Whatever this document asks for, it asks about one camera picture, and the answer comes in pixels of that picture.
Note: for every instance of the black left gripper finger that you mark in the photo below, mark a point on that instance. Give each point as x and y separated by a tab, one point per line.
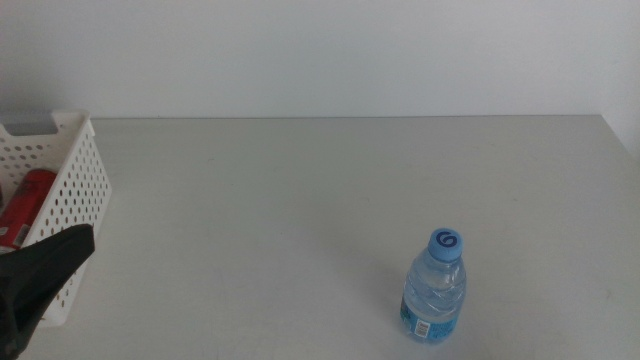
45	265

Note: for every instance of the white perforated plastic basket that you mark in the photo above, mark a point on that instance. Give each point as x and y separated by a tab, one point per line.
80	180

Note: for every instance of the small water bottle blue cap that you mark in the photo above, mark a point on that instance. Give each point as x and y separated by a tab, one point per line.
435	285

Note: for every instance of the red soda can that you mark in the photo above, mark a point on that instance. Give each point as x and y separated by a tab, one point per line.
27	200

